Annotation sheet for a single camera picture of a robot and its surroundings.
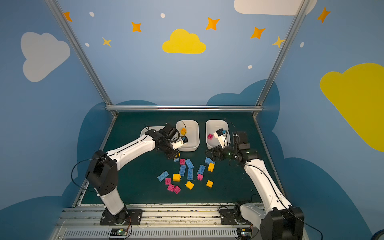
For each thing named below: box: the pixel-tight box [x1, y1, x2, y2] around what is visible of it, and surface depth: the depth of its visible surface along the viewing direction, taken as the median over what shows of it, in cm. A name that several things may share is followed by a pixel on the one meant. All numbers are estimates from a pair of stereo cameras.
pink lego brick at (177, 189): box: [173, 185, 182, 195], surface depth 84 cm
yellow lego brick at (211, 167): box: [208, 162, 215, 172], surface depth 92 cm
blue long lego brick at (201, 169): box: [197, 164, 206, 175], surface depth 91 cm
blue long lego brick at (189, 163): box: [185, 158, 194, 169], surface depth 95 cm
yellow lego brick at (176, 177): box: [172, 174, 181, 182], surface depth 88 cm
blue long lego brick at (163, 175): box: [157, 170, 170, 182], surface depth 90 cm
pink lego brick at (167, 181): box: [165, 178, 171, 185], surface depth 86 cm
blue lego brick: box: [205, 157, 216, 164], surface depth 95 cm
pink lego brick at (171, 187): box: [167, 184, 175, 192], surface depth 84 cm
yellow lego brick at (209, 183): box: [206, 180, 214, 188], surface depth 87 cm
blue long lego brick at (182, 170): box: [179, 164, 186, 177], surface depth 92 cm
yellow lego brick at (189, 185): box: [185, 180, 195, 190], surface depth 86 cm
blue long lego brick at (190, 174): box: [187, 168, 194, 180], surface depth 91 cm
